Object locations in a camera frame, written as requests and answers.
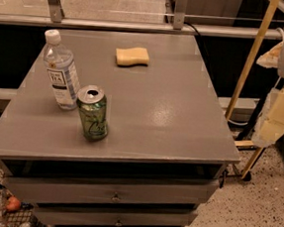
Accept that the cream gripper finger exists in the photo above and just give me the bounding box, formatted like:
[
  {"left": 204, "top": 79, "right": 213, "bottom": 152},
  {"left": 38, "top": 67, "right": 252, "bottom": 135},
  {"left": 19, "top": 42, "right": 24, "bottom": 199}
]
[
  {"left": 252, "top": 87, "right": 284, "bottom": 148},
  {"left": 256, "top": 42, "right": 283, "bottom": 68}
]

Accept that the grey drawer cabinet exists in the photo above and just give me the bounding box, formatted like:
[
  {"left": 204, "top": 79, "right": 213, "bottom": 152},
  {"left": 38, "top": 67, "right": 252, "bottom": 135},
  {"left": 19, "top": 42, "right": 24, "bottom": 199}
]
[{"left": 0, "top": 18, "right": 251, "bottom": 227}]

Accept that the orange fruit in basket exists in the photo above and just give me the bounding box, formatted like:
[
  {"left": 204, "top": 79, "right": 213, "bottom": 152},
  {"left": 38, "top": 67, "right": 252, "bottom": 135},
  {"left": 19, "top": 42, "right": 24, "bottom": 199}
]
[{"left": 6, "top": 195, "right": 21, "bottom": 212}]

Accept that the top grey drawer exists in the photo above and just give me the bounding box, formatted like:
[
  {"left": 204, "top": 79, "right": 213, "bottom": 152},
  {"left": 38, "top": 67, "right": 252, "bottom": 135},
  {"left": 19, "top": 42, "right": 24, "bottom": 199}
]
[{"left": 4, "top": 176, "right": 219, "bottom": 204}]

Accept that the yellow sponge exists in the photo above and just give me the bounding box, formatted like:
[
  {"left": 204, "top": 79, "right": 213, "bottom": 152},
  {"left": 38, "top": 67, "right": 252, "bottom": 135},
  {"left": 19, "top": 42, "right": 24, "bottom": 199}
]
[{"left": 116, "top": 48, "right": 149, "bottom": 66}]

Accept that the yellow wooden frame stand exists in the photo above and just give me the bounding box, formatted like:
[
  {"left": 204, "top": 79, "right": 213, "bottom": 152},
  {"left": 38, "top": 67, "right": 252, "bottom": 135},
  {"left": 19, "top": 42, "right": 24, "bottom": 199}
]
[{"left": 225, "top": 0, "right": 280, "bottom": 180}]

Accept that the middle grey drawer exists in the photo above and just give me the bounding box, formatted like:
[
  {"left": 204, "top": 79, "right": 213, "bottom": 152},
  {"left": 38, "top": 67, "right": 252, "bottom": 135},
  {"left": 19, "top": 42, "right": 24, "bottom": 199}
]
[{"left": 34, "top": 207, "right": 197, "bottom": 227}]

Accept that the clear plastic water bottle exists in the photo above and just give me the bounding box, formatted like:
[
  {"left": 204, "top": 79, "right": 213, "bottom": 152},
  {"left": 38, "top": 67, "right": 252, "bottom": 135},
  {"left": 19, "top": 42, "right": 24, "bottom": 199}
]
[{"left": 44, "top": 29, "right": 80, "bottom": 110}]

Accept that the green soda can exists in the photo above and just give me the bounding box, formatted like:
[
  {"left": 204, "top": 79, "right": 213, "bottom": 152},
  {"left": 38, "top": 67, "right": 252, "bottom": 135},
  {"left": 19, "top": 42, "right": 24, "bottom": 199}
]
[{"left": 76, "top": 85, "right": 108, "bottom": 141}]

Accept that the black cable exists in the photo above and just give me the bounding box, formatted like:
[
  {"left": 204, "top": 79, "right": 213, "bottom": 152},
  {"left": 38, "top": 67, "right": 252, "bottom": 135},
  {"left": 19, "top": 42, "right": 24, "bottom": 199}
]
[{"left": 178, "top": 22, "right": 223, "bottom": 90}]

